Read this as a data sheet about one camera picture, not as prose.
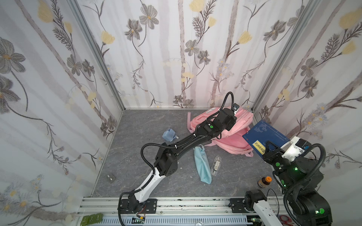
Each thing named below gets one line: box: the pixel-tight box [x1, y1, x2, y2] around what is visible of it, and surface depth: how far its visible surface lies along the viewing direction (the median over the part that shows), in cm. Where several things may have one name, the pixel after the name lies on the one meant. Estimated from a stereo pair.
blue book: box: [242, 119, 291, 159], surface depth 63 cm
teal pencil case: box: [193, 144, 213, 185], surface depth 85 cm
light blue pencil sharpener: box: [162, 128, 179, 142], surface depth 100 cm
